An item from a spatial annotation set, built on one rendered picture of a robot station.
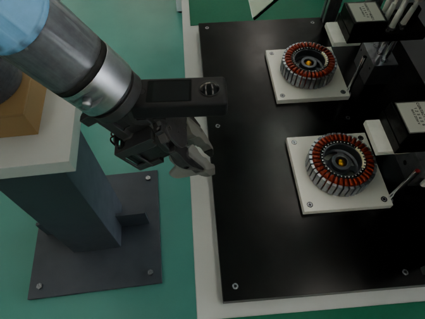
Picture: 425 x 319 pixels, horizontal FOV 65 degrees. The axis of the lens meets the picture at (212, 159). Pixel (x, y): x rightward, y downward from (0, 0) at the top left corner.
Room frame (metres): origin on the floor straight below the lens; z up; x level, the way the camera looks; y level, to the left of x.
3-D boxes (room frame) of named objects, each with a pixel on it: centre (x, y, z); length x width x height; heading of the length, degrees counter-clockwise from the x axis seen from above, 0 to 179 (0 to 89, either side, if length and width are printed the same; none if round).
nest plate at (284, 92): (0.54, -0.20, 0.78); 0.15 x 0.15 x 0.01; 4
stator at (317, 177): (0.30, -0.22, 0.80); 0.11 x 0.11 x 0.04
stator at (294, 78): (0.54, -0.20, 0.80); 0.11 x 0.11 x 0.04
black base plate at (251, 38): (0.42, -0.22, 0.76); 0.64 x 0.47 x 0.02; 4
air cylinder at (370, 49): (0.55, -0.34, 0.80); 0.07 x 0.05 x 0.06; 4
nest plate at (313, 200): (0.30, -0.22, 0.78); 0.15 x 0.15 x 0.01; 4
